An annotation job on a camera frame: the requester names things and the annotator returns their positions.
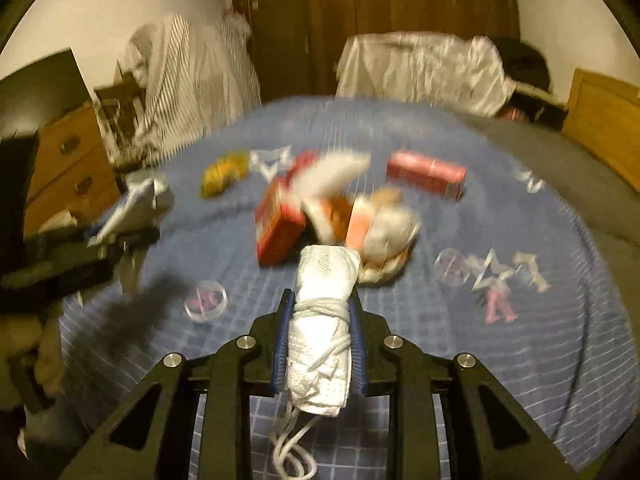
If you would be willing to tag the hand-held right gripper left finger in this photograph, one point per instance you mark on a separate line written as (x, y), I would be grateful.
(282, 350)

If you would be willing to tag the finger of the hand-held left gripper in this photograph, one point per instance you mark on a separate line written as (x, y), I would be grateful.
(65, 280)
(100, 245)

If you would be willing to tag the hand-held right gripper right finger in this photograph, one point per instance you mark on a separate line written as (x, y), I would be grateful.
(359, 355)

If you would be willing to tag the white carton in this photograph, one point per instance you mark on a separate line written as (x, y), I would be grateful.
(132, 205)

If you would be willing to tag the person's left hand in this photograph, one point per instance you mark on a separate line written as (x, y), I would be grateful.
(47, 360)

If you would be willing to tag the wooden dresser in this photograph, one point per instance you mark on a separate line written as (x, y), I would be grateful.
(70, 160)

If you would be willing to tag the black flat television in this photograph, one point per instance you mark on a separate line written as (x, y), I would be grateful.
(40, 90)

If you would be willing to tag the red cigarette box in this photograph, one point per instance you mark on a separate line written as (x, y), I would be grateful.
(280, 225)

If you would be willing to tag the orange white wrapper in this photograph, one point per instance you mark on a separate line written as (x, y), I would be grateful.
(357, 225)

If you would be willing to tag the blue star-print blanket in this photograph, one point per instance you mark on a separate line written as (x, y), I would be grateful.
(500, 360)

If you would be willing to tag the yellow crumpled wrapper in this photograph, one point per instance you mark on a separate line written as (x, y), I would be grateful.
(225, 175)

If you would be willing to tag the red round lid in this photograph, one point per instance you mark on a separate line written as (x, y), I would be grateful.
(302, 165)

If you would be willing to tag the striped cloth cover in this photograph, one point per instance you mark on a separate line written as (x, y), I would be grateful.
(190, 80)

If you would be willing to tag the pink rectangular box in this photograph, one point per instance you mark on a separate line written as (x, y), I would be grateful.
(425, 175)

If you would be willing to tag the dark wooden door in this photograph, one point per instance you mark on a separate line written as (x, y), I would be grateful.
(275, 30)

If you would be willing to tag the white sheet cover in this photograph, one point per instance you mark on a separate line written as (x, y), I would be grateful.
(425, 75)

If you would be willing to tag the red patterned bag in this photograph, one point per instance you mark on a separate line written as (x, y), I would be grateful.
(515, 112)

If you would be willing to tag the black clothing pile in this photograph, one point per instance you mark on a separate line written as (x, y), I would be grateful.
(530, 70)

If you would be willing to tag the wooden headboard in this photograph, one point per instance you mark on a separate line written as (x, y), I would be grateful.
(605, 120)

